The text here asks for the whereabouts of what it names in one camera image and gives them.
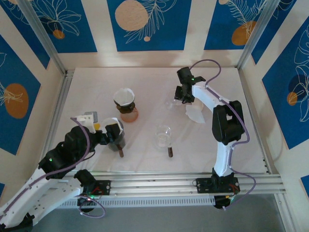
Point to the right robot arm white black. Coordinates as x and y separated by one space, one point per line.
205 95

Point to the aluminium front rail frame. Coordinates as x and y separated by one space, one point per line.
157 183

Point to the aluminium table side rail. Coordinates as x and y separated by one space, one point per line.
62 96
251 108

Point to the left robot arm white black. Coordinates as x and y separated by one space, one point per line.
29 191

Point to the white paper coffee filter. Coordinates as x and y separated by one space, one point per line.
108 120
124 96

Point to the black controller box green light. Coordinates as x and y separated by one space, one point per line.
219 201
87 203

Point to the aluminium frame post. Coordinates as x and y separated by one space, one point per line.
253 31
43 31

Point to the coffee filter pack orange label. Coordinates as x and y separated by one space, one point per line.
195 113

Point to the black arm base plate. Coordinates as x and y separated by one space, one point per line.
202 186
103 187

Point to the orange glass cup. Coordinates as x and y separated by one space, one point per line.
130 118

